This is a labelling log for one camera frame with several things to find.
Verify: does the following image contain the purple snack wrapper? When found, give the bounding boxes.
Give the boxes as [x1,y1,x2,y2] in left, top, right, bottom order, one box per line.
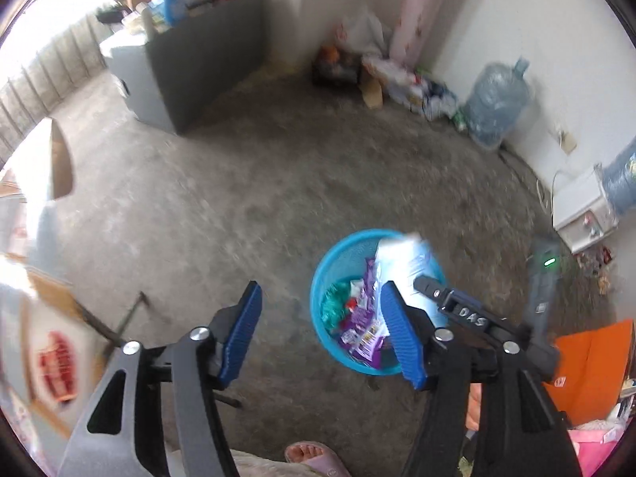
[359,257,383,319]
[338,308,398,368]

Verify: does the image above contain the pink rolled mat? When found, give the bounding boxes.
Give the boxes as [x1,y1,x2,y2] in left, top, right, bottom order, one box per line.
[390,0,473,68]

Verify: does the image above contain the white snack packet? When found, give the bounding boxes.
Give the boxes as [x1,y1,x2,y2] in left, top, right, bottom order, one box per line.
[374,233,444,329]

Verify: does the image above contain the pink packet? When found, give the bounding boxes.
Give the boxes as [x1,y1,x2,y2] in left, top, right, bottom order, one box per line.
[566,420,628,477]

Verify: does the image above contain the red white carton box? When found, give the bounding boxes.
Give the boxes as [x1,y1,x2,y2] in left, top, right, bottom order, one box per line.
[0,116,117,438]

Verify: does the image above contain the grey cabinet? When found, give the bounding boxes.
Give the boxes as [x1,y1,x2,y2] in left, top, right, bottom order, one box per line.
[98,0,266,135]

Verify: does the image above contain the orange bag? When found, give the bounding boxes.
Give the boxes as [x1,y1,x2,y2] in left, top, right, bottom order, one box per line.
[541,319,636,425]

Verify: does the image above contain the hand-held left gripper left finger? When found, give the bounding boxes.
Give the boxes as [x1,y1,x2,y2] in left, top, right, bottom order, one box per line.
[58,281,264,477]

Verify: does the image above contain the brown cardboard piece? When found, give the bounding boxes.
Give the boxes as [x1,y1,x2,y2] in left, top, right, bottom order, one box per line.
[359,67,386,110]

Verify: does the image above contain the beige fleece pants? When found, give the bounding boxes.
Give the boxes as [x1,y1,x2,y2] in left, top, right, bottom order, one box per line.
[231,450,309,477]

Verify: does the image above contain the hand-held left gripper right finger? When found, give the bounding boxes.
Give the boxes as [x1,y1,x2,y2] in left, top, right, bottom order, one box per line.
[380,281,582,477]

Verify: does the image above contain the white water dispenser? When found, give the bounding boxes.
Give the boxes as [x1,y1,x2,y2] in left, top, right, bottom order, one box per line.
[551,164,619,254]

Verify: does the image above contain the pink slipper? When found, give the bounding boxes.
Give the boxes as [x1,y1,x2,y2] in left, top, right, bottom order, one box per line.
[285,440,351,477]

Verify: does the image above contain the person's foot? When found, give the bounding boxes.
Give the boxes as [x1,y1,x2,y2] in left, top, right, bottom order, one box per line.
[285,441,329,465]

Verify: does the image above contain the metal balcony railing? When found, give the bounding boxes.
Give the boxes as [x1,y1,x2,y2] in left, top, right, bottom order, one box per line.
[0,7,110,160]

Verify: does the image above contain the large clear water jug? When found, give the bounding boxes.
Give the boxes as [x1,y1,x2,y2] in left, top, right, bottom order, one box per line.
[462,57,535,150]

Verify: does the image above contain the blue water jug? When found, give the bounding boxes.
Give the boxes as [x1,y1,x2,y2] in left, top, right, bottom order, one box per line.
[596,136,636,214]

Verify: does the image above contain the white shopping bag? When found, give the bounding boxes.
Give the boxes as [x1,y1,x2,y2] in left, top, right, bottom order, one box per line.
[338,6,393,58]

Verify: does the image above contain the floral plastic bag pile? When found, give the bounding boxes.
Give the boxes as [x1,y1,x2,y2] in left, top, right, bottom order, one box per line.
[360,54,460,121]

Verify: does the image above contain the dark crate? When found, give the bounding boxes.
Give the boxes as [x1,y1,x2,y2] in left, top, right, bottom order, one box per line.
[312,47,363,87]

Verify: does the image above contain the green plastic bag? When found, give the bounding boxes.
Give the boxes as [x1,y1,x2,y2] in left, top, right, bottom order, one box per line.
[320,281,356,334]

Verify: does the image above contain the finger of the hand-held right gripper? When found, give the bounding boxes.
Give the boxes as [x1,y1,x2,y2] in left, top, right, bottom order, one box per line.
[413,275,560,383]

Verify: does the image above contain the blue plastic mesh basket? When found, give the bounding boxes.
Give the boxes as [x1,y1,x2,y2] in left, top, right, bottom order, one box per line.
[309,229,445,377]

